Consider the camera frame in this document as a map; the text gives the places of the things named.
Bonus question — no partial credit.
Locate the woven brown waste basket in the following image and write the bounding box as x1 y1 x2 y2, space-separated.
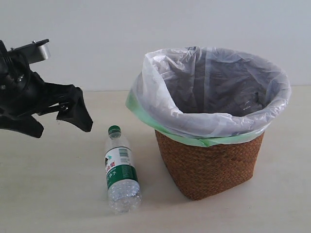
155 131 263 200

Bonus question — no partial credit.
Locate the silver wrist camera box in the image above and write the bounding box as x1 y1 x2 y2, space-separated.
8 39 51 64

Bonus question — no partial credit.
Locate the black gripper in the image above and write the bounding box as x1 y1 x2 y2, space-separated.
0 42 93 138

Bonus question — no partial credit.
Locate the green label water bottle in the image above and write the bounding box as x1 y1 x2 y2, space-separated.
104 125 141 214

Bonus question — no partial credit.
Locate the white and green bin liner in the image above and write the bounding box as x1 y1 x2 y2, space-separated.
126 47 291 147

